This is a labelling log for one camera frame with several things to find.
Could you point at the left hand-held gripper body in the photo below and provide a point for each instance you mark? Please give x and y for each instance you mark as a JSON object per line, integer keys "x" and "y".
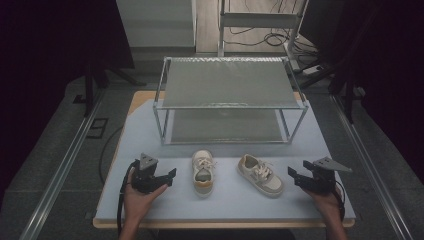
{"x": 146, "y": 180}

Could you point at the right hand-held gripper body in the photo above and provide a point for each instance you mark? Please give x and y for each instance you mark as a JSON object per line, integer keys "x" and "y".
{"x": 320, "y": 180}

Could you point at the person's left hand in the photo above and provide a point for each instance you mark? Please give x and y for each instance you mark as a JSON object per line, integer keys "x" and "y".
{"x": 138, "y": 203}

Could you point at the person's right hand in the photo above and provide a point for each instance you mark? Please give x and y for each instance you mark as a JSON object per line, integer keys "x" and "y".
{"x": 328, "y": 205}

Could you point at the cream shoe with orange heel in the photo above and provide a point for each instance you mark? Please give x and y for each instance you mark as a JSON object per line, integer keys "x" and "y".
{"x": 202, "y": 173}

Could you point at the cream and grey shoe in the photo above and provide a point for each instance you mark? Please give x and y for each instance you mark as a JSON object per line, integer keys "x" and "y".
{"x": 261, "y": 176}

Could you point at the pale blue table mat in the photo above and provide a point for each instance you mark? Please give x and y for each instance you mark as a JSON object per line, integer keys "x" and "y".
{"x": 233, "y": 203}

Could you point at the black floor socket plate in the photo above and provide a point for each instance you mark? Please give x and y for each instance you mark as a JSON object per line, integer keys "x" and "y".
{"x": 97, "y": 128}

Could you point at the black stand legs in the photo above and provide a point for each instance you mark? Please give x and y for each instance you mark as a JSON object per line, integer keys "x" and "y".
{"x": 340, "y": 80}

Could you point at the white power strip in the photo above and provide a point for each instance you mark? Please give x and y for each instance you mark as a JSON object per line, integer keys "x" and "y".
{"x": 312, "y": 70}

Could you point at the metal two-tier shoe rack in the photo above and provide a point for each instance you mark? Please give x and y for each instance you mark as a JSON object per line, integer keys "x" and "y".
{"x": 226, "y": 86}

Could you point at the black tripod stand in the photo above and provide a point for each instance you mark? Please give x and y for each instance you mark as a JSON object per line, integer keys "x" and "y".
{"x": 89, "y": 90}

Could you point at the dark curtain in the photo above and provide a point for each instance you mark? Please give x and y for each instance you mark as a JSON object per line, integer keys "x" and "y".
{"x": 383, "y": 50}
{"x": 56, "y": 36}

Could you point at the white metal stand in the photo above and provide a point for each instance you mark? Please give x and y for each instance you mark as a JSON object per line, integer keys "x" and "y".
{"x": 260, "y": 20}

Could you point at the aluminium rail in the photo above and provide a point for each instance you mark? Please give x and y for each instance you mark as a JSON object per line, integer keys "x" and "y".
{"x": 60, "y": 176}
{"x": 370, "y": 166}

